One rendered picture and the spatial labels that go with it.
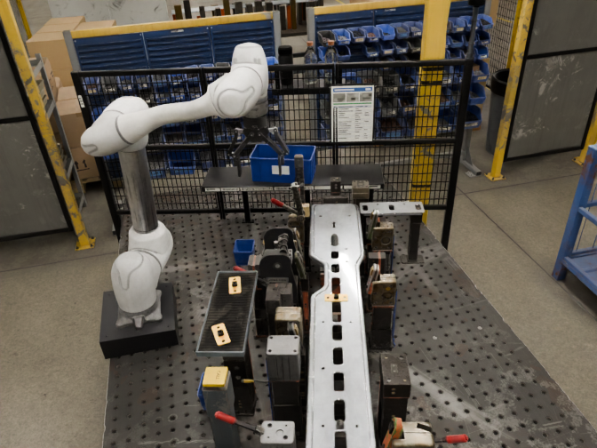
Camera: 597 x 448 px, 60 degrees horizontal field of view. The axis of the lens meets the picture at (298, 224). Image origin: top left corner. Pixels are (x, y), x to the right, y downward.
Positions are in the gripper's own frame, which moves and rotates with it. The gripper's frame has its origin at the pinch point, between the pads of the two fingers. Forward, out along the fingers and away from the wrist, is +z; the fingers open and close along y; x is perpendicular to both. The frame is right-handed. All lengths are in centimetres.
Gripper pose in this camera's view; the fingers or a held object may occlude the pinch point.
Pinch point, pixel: (259, 172)
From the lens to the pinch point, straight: 174.6
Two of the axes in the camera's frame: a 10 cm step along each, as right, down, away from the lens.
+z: 0.4, 8.4, 5.5
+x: 0.4, -5.5, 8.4
